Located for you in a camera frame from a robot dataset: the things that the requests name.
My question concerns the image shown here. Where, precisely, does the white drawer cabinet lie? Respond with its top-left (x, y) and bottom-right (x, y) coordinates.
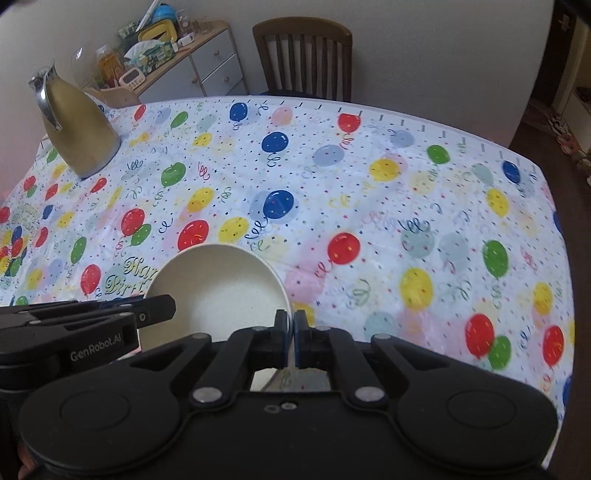
top-left (83, 21), bottom-right (249, 110)

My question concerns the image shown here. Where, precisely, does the yellow plastic container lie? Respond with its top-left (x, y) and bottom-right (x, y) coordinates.
top-left (137, 20), bottom-right (179, 45)

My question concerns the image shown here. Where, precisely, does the gold thermos jug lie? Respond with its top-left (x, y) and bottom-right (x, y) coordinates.
top-left (28, 60), bottom-right (122, 181)

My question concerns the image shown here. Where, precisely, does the balloon print tablecloth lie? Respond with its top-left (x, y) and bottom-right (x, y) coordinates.
top-left (0, 95), bottom-right (576, 412)

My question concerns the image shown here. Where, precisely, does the wooden tray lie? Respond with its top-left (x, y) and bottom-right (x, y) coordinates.
top-left (85, 85), bottom-right (142, 110)

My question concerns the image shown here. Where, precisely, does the glass jar with orange contents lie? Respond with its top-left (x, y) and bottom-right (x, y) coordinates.
top-left (95, 44), bottom-right (126, 88)

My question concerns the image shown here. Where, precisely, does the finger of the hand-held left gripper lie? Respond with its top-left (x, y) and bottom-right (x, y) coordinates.
top-left (135, 295), bottom-right (177, 329)

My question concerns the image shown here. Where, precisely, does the clear glass jar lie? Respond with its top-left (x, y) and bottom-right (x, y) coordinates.
top-left (69, 46), bottom-right (100, 89)

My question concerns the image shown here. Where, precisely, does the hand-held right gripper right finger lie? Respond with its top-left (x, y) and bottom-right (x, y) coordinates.
top-left (294, 310), bottom-right (455, 408)

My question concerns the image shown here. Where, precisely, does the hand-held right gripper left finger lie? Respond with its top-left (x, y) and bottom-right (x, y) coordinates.
top-left (130, 309), bottom-right (291, 408)

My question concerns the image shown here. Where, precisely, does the dark wooden chair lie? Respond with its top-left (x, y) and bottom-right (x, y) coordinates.
top-left (252, 21), bottom-right (354, 103)

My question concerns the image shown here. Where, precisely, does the cream bowl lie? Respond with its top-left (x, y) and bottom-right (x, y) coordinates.
top-left (137, 244), bottom-right (293, 394)

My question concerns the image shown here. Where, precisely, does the green tissue box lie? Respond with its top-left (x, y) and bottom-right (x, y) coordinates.
top-left (124, 41), bottom-right (180, 73)

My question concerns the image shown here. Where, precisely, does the pile of shoes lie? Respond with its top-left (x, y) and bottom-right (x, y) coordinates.
top-left (546, 111), bottom-right (591, 186)

